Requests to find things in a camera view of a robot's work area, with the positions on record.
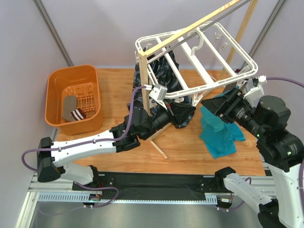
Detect teal cloth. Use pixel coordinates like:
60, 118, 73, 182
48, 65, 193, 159
199, 92, 247, 159

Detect white clip hanger frame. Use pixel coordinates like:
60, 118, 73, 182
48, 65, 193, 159
135, 22, 258, 110

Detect grey maroon striped sock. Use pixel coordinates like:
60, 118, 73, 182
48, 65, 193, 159
62, 95, 86, 122

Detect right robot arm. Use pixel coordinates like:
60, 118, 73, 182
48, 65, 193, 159
201, 88, 304, 228

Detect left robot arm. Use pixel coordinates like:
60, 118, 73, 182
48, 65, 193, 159
37, 102, 196, 185

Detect dark patterned shorts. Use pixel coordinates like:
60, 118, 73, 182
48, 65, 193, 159
133, 51, 194, 128

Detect wooden drying rack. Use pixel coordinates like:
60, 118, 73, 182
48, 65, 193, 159
136, 0, 259, 160

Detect black base cloth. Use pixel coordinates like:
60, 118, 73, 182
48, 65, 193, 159
99, 172, 205, 199

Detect orange laundry basket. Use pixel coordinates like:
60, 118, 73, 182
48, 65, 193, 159
45, 65, 103, 135

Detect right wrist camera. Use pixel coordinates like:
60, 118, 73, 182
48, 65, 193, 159
244, 76, 267, 102

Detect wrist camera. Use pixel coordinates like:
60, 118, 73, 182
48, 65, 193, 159
244, 76, 267, 102
149, 84, 167, 104

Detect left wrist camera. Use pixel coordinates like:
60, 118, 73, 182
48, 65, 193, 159
149, 84, 167, 104

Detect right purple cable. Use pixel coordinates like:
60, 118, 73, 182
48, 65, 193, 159
266, 76, 304, 190

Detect slotted cable duct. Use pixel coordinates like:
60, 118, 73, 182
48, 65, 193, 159
37, 192, 218, 205

